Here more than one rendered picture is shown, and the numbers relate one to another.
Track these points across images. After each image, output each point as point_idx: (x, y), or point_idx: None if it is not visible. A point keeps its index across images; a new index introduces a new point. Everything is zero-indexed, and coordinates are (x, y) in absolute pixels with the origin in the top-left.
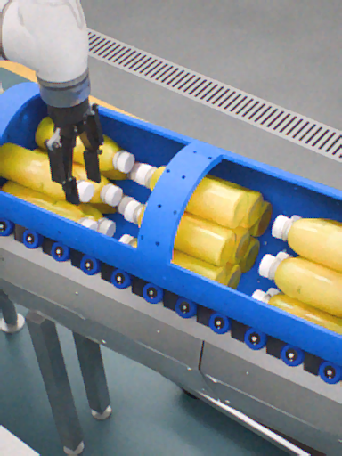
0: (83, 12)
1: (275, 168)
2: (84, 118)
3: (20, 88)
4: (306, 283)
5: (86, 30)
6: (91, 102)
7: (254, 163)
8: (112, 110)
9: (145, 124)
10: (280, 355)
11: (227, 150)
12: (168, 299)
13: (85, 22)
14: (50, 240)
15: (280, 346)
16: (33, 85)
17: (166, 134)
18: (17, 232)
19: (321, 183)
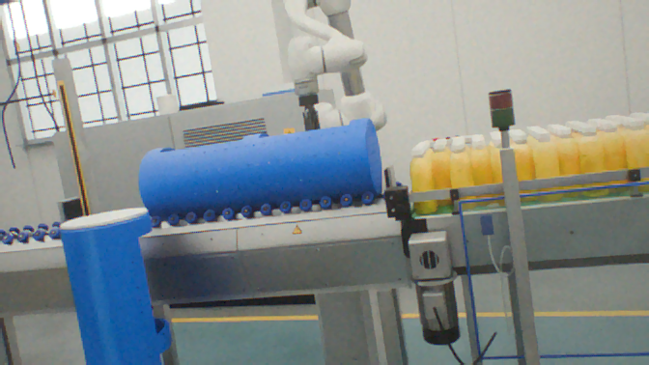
0: (289, 54)
1: (215, 148)
2: (304, 111)
3: (361, 120)
4: None
5: (289, 62)
6: (305, 111)
7: (225, 144)
8: (308, 134)
9: (286, 135)
10: (221, 215)
11: (240, 145)
12: (278, 210)
13: (288, 58)
14: (353, 202)
15: (221, 216)
16: (357, 124)
17: (272, 136)
18: (375, 199)
19: (193, 152)
